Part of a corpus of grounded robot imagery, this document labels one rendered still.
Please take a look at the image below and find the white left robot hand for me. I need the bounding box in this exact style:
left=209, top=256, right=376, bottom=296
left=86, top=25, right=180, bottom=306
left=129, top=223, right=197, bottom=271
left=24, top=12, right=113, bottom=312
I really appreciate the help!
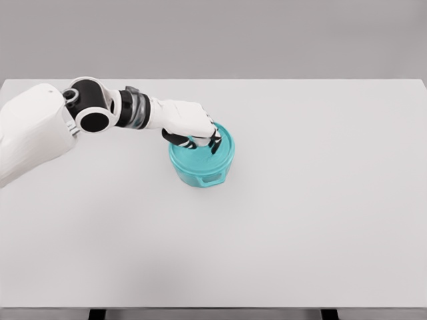
left=161, top=99, right=223, bottom=155

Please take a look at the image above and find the teal pot lid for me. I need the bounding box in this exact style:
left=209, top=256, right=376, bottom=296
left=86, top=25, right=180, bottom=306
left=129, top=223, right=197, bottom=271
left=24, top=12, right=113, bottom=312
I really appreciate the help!
left=168, top=121, right=232, bottom=174

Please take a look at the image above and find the teal pot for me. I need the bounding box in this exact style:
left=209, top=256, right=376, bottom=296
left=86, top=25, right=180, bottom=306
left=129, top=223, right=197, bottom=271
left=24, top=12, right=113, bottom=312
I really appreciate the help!
left=168, top=121, right=236, bottom=189

